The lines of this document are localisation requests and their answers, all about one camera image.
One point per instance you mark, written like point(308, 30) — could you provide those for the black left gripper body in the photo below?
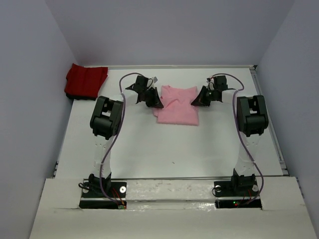
point(149, 97)

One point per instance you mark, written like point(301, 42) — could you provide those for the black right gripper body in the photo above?
point(211, 95)

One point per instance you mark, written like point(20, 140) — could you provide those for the pink t shirt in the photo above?
point(177, 107)

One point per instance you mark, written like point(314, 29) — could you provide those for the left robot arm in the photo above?
point(107, 120)

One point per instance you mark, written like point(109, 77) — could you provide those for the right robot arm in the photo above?
point(251, 120)

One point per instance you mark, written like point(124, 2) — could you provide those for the red folded t shirt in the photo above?
point(84, 83)

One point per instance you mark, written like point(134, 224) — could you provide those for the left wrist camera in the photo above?
point(154, 79)

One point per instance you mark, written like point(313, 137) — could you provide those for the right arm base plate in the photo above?
point(226, 197)

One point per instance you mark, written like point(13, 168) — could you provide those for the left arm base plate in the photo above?
point(93, 198)

